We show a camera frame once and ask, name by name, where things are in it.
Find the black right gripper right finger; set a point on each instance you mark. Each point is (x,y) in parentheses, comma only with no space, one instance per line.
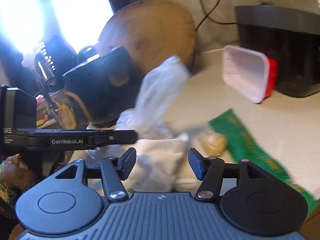
(209,171)

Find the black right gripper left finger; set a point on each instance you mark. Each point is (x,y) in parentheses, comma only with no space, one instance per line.
(115,170)

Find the clear plastic bag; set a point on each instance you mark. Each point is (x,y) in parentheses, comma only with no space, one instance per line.
(159,89)

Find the white foam tray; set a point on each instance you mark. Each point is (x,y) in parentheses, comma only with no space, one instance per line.
(250,72)

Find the left hand knitted glove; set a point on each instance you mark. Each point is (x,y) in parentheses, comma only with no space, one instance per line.
(14,181)

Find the green snack wrapper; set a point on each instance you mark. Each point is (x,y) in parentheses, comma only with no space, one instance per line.
(242,145)

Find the white crumpled tissue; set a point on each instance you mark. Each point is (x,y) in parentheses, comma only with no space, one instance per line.
(157,164)

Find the dark blue rice cooker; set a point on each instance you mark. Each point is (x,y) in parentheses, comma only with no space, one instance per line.
(102,87)

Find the round wooden cutting board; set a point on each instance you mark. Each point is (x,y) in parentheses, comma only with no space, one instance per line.
(151,31)

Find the black countertop appliance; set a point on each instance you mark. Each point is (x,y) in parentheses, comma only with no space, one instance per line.
(289,36)

